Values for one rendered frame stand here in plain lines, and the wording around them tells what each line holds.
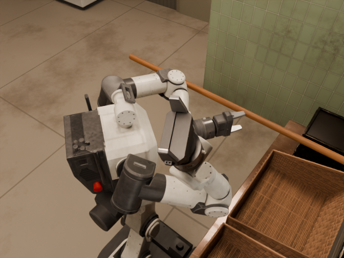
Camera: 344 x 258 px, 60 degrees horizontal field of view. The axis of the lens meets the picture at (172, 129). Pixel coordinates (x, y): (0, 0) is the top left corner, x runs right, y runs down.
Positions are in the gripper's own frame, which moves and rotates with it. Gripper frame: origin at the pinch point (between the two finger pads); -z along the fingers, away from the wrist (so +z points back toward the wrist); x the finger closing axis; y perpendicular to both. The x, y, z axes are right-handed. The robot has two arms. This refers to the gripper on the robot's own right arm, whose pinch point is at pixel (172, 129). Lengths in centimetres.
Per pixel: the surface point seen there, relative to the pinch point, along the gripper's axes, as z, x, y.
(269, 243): 106, -15, 28
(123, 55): 240, 176, -151
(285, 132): 73, 30, 29
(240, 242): 109, -17, 15
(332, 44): 145, 129, 64
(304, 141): 72, 27, 36
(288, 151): 149, 46, 40
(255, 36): 161, 148, 8
